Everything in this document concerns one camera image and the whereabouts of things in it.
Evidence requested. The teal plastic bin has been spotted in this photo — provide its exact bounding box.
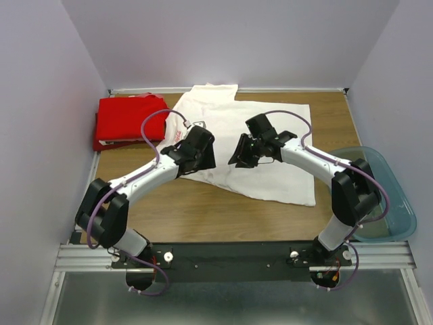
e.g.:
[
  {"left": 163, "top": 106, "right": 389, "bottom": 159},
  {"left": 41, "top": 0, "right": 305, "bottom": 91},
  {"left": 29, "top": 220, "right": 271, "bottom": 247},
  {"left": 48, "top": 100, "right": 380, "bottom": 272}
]
[{"left": 327, "top": 145, "right": 419, "bottom": 243}]

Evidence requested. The folded red t shirt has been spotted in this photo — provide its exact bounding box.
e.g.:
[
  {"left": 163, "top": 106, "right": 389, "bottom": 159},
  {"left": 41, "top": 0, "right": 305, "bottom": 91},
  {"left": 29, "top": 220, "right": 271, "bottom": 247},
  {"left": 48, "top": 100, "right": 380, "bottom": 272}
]
[{"left": 93, "top": 94, "right": 168, "bottom": 151}]

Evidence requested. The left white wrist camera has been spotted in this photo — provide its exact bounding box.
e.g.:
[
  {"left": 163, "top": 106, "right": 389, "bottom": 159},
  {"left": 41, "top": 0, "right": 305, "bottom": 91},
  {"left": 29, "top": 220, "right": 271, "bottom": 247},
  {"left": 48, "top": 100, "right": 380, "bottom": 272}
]
[{"left": 183, "top": 120, "right": 206, "bottom": 129}]

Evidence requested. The white t shirt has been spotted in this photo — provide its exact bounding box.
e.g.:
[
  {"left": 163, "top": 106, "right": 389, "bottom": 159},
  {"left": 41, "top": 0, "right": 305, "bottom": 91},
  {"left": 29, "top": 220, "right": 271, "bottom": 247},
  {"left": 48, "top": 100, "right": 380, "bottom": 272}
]
[{"left": 158, "top": 85, "right": 316, "bottom": 207}]

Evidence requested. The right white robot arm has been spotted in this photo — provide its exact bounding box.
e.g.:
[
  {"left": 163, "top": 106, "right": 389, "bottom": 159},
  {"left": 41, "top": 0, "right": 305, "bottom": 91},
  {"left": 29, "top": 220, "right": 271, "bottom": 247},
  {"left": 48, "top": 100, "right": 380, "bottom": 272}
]
[{"left": 229, "top": 113, "right": 384, "bottom": 265}]

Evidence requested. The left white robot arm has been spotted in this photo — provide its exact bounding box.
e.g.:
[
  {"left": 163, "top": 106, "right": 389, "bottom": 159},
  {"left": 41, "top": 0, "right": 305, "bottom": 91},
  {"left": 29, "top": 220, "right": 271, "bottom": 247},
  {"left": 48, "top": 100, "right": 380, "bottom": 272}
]
[{"left": 75, "top": 125, "right": 216, "bottom": 267}]

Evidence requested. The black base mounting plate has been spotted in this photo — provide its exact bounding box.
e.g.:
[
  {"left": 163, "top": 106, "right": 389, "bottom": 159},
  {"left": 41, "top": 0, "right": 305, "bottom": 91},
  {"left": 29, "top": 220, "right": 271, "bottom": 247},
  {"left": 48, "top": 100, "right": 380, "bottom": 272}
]
[{"left": 112, "top": 240, "right": 352, "bottom": 288}]

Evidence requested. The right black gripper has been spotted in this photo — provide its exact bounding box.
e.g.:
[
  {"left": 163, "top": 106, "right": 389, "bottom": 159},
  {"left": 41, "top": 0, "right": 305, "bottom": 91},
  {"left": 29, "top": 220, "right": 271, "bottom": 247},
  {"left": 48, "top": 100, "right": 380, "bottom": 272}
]
[{"left": 227, "top": 133, "right": 264, "bottom": 169}]

